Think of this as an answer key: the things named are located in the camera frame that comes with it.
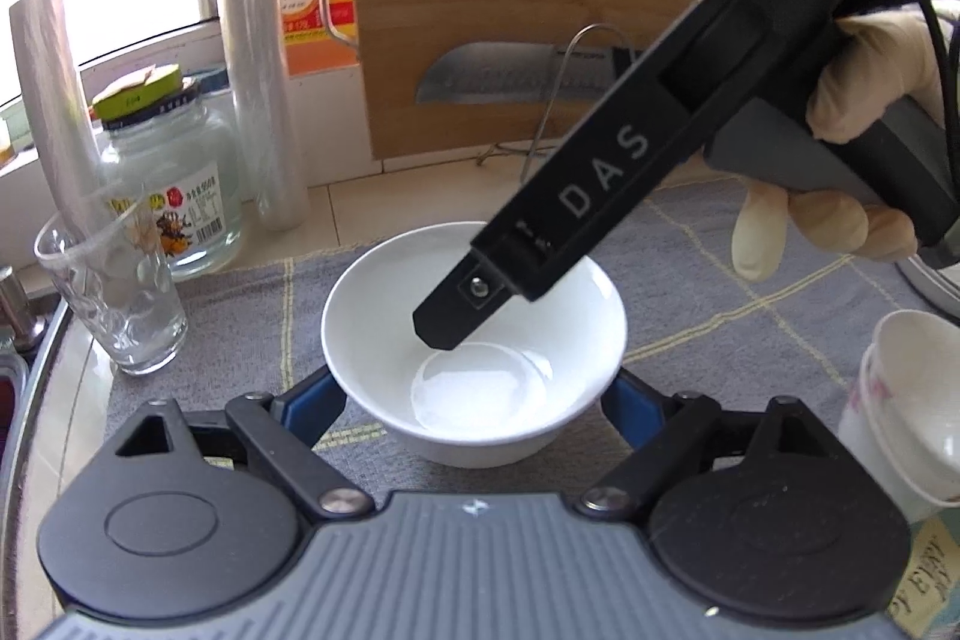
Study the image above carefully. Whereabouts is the large clear plastic wrap roll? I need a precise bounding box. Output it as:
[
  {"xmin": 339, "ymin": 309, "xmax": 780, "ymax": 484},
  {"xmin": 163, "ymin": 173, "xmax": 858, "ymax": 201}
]
[{"xmin": 216, "ymin": 0, "xmax": 312, "ymax": 234}]

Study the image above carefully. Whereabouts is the metal wire rack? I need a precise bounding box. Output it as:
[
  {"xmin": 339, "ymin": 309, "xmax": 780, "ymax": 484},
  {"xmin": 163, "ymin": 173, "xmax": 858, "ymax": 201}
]
[{"xmin": 476, "ymin": 23, "xmax": 638, "ymax": 185}]

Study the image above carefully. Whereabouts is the person's right hand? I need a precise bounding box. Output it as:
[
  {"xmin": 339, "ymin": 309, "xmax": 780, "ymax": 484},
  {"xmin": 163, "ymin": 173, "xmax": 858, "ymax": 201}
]
[{"xmin": 731, "ymin": 0, "xmax": 960, "ymax": 283}]

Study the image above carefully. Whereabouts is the glass jar with green lid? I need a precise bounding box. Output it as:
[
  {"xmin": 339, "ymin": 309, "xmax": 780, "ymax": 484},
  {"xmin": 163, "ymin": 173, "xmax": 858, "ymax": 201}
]
[{"xmin": 91, "ymin": 64, "xmax": 248, "ymax": 277}]

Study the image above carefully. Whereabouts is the metal faucet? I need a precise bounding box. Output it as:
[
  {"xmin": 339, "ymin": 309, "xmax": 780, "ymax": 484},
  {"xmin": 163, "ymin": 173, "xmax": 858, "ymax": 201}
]
[{"xmin": 0, "ymin": 265, "xmax": 46, "ymax": 356}]

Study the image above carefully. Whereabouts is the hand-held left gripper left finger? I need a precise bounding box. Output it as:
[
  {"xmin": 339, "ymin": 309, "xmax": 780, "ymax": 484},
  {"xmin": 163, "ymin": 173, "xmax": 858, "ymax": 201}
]
[{"xmin": 112, "ymin": 366, "xmax": 376, "ymax": 521}]

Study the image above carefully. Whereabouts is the small white pink-flower bowl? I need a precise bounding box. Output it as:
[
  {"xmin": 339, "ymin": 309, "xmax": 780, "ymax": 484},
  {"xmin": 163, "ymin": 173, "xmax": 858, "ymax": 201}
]
[{"xmin": 321, "ymin": 221, "xmax": 629, "ymax": 470}]

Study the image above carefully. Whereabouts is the large white fruit-print plate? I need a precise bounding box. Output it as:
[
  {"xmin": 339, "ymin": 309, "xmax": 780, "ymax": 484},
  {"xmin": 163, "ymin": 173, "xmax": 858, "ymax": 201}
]
[{"xmin": 896, "ymin": 246, "xmax": 960, "ymax": 315}]

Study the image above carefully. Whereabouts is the steel sink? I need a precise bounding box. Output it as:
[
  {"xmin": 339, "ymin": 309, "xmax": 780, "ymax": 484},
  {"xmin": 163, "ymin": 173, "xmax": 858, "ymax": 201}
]
[{"xmin": 0, "ymin": 302, "xmax": 91, "ymax": 506}]

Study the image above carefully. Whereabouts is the grey checked cloth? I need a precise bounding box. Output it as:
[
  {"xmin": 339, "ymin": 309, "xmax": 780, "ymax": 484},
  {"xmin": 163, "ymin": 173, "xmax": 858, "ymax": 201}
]
[{"xmin": 105, "ymin": 175, "xmax": 960, "ymax": 640}]

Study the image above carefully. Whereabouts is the clear drinking glass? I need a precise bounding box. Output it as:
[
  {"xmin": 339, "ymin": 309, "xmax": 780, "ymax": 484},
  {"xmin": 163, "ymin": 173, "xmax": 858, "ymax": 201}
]
[{"xmin": 34, "ymin": 209, "xmax": 188, "ymax": 377}]

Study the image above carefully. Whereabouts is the steel kitchen cleaver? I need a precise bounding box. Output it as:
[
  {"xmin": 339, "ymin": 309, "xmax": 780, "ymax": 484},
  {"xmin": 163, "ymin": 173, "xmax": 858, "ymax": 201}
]
[{"xmin": 415, "ymin": 40, "xmax": 646, "ymax": 105}]

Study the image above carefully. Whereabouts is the black cable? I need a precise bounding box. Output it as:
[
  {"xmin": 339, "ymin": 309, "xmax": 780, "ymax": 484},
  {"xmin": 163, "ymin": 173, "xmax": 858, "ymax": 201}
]
[{"xmin": 924, "ymin": 0, "xmax": 960, "ymax": 150}]

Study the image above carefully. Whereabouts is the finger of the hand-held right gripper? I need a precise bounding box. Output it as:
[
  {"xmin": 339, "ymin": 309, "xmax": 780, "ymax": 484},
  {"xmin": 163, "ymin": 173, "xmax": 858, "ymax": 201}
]
[{"xmin": 412, "ymin": 250, "xmax": 542, "ymax": 354}]

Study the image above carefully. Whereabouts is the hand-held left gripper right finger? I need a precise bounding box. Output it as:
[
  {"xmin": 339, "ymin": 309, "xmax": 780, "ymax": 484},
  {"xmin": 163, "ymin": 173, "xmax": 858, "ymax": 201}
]
[{"xmin": 577, "ymin": 368, "xmax": 833, "ymax": 521}]

